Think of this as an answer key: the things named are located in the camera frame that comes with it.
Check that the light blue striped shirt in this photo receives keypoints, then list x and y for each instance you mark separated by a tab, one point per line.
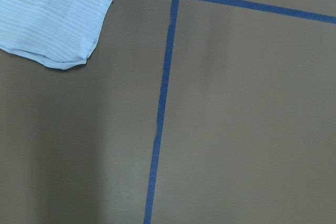
58	34

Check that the blue tape grid lines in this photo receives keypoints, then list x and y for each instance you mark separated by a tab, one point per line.
156	147

